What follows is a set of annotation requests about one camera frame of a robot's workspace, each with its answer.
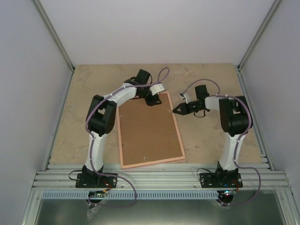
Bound pink wooden picture frame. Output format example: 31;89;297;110
116;90;186;170

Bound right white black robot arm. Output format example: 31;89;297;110
172;85;253;188

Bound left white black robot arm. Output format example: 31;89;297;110
76;69;165;188

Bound right controller circuit board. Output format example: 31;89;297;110
220;189;237;196

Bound controller circuit board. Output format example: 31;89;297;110
220;189;237;196
88;189;109;198

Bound left controller circuit board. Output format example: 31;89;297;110
88;189;109;198

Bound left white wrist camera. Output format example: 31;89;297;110
150;83;166;96

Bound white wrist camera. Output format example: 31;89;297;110
150;83;166;96
180;92;191;104

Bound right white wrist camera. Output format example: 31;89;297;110
180;92;191;104

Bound aluminium mounting rail bed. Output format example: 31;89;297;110
32;155;291;190

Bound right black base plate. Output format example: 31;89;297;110
198;172;243;188

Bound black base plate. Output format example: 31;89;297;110
198;172;243;188
75;173;118;189

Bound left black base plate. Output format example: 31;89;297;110
75;173;118;189

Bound left aluminium corner post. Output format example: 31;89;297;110
32;0;75;73

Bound aluminium corner post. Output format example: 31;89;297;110
236;0;283;71
32;0;75;73

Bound right aluminium corner post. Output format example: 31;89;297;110
236;0;283;71

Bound slotted blue cable duct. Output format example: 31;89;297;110
42;190;218;200

